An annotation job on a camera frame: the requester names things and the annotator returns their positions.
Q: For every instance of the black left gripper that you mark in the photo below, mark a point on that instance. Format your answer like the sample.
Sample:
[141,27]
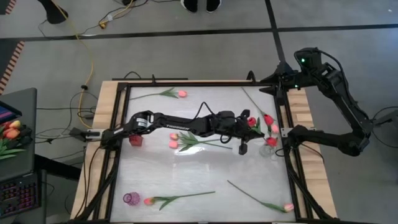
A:
[227,123]

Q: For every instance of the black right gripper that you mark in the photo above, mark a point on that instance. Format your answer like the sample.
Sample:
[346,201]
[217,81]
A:
[308,59]

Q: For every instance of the pink tulip flower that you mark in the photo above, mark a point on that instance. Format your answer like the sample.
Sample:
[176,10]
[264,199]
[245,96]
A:
[173,144]

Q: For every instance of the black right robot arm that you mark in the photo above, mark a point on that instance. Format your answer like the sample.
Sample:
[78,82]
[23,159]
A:
[329,140]

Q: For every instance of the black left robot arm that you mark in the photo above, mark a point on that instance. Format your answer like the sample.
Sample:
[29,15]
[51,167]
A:
[174,124]

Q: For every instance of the clear glass vase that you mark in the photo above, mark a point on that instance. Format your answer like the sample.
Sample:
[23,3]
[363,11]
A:
[266,152]

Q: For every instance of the red ribbed glass vase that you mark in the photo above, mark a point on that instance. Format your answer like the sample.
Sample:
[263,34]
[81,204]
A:
[136,140]

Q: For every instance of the purple ribbed glass vase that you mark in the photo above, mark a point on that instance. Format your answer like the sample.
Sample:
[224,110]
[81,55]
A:
[131,198]

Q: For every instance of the pink tulip bottom right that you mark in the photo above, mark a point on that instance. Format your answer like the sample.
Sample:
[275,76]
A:
[288,207]

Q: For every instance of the person's shoe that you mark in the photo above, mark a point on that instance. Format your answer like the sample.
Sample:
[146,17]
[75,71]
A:
[213,4]
[189,4]

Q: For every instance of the pink tulip bottom left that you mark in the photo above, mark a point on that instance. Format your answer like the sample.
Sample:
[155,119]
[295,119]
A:
[149,201]

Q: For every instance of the black floor stand foot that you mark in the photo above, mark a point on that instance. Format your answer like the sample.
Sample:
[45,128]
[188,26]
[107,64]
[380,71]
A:
[54,14]

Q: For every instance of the dark grey computer case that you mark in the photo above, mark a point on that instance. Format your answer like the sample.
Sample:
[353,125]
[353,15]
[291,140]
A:
[25,161]

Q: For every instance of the yellow orange spare tulip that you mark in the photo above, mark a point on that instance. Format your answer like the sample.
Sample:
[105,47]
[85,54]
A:
[15,124]

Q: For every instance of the backlit black keyboard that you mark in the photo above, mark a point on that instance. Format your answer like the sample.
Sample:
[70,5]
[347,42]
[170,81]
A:
[18,196]

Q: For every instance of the small black monitor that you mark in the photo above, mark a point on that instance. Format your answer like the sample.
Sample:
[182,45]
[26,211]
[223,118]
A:
[7,113]

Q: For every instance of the orange black striped mat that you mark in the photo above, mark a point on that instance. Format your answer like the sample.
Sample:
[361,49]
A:
[6,56]
[6,4]

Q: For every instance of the black aluminium table frame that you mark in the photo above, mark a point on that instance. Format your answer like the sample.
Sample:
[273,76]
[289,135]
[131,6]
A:
[199,84]

